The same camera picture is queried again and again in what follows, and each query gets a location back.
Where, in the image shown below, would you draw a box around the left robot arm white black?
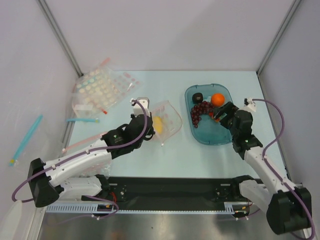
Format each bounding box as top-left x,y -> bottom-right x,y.
27,112 -> 155,208

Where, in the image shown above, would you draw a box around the white slotted cable duct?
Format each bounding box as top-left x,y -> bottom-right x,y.
46,202 -> 250,215

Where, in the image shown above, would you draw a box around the zip bag blue zipper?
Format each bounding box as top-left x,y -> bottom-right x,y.
65,110 -> 101,124

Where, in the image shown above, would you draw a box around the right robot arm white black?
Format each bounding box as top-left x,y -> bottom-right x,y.
213,98 -> 316,240

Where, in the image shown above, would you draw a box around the zip bag pastel dots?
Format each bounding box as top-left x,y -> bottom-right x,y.
71,57 -> 119,118

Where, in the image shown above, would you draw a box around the clear zip bag red dots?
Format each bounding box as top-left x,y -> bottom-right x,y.
150,100 -> 183,146

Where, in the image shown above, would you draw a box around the clear bag teal zipper wall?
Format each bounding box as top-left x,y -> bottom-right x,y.
8,108 -> 51,174

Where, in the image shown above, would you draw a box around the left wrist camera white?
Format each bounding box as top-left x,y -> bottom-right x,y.
130,97 -> 150,117

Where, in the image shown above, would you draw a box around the zip bag red dots back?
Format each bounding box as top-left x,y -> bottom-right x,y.
109,71 -> 144,100

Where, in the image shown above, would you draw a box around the aluminium frame post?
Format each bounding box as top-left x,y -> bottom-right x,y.
256,0 -> 303,78
36,0 -> 83,78

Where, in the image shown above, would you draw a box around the orange fruit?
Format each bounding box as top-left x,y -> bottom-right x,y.
210,93 -> 225,107

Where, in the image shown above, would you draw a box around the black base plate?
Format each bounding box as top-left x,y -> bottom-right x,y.
93,177 -> 250,206

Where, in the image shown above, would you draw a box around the right aluminium frame post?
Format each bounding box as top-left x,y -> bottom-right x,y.
256,0 -> 303,78

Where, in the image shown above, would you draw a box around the left aluminium frame post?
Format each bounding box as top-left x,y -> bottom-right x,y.
36,0 -> 83,78

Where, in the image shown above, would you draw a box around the teal transparent plastic tray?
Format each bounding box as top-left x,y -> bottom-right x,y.
184,83 -> 232,146

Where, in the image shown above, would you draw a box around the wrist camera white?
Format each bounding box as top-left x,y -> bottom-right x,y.
242,97 -> 257,113
130,97 -> 150,117

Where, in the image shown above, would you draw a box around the dark brown round fruit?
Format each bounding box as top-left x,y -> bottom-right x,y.
191,92 -> 203,104

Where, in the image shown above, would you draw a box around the purple grape bunch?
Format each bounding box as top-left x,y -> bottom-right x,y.
190,101 -> 215,128

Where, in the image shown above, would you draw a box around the yellow mango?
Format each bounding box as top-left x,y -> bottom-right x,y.
152,116 -> 164,135

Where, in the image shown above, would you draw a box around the red cherries with green leaves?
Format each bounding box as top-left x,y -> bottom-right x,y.
209,112 -> 220,123

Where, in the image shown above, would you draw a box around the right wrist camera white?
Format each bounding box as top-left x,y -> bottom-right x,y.
242,97 -> 257,113

